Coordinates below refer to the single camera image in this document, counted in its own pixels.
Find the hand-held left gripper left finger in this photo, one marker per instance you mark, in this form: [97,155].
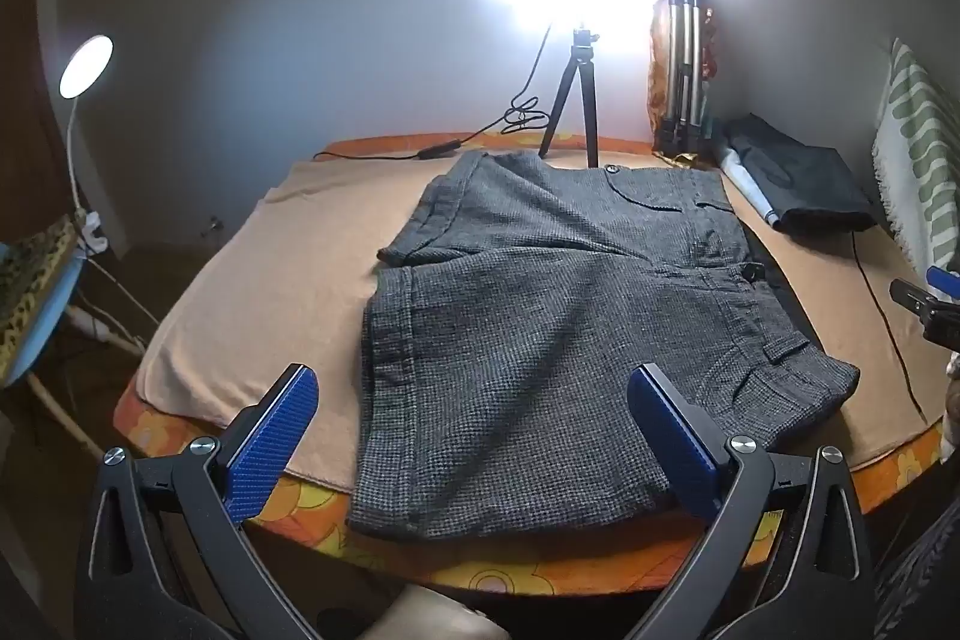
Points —
[274,445]

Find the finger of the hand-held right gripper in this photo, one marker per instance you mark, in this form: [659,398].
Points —
[922,306]
[945,278]

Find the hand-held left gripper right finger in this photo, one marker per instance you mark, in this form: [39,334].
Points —
[675,437]

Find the grey checked pants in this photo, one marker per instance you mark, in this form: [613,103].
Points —
[525,325]

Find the dark folded pants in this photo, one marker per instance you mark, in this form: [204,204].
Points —
[810,175]

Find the green striped white pillow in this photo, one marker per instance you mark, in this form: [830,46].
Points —
[915,145]

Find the beige blanket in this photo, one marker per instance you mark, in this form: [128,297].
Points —
[285,280]

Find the white power strip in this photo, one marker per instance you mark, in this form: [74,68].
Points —
[94,325]

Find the pale folded cloth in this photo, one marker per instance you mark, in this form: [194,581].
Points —
[742,175]

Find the orange floral bedsheet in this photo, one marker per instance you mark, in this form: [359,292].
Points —
[480,569]

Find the light blue chair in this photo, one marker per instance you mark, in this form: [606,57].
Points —
[56,310]

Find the grey striped clothing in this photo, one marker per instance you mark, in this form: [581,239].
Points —
[922,580]

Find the leopard print cloth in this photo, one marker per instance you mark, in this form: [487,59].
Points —
[30,287]

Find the folded silver tripod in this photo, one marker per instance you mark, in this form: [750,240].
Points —
[679,55]

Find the small black tripod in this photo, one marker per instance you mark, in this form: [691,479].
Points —
[586,85]

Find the white desk lamp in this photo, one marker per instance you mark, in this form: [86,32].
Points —
[86,63]

